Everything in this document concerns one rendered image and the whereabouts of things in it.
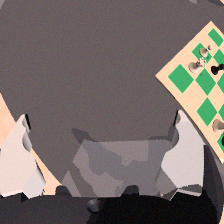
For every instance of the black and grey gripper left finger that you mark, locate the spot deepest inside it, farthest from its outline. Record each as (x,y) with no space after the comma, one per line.
(20,175)

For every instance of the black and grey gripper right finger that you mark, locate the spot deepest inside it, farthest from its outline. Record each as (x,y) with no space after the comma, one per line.
(188,175)

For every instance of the white pawn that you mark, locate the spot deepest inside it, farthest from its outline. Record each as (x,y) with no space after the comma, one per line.
(203,52)

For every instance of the black pawn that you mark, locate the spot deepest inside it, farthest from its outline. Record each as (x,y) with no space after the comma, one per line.
(215,69)

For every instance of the green and white chessboard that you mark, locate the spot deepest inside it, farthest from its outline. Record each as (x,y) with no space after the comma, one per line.
(200,95)

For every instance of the white rook chess piece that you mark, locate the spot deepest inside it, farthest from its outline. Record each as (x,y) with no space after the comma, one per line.
(194,66)

